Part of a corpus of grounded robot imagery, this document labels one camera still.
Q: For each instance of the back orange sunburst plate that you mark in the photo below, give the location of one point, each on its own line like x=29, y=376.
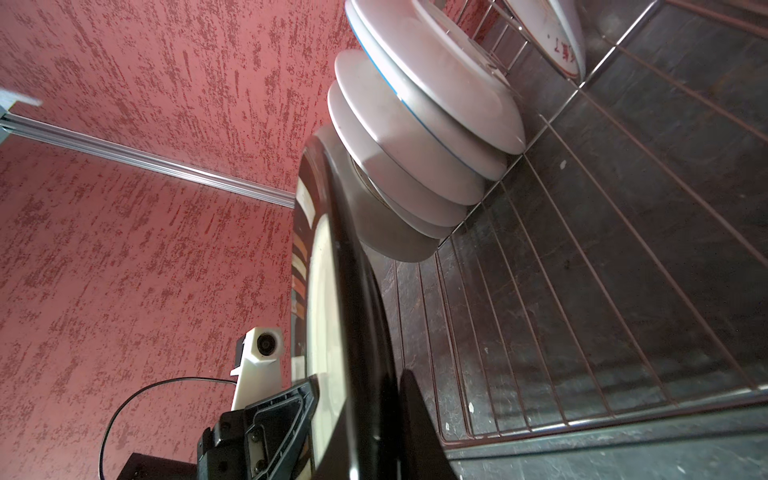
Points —
x=386, y=201

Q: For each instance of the left corner aluminium profile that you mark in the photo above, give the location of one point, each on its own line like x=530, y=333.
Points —
x=58, y=136

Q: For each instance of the watermelon blue rim plate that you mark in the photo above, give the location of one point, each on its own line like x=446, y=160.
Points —
x=400, y=135

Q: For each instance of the wire dish rack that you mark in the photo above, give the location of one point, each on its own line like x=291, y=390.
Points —
x=618, y=271

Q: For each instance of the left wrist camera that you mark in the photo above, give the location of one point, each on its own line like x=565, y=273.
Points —
x=257, y=366

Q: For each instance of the orange sunburst plate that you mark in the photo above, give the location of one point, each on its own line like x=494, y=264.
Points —
x=386, y=201
x=425, y=57

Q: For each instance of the red character plate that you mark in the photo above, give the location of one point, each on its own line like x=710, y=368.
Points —
x=486, y=161

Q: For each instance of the black striped rim plate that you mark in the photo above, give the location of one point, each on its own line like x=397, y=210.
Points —
x=340, y=332

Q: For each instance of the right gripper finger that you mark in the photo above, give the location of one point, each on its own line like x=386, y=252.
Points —
x=422, y=455

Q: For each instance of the large plain white plate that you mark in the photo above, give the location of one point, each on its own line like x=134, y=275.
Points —
x=555, y=28

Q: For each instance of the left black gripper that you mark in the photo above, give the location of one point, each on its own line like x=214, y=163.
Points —
x=275, y=429

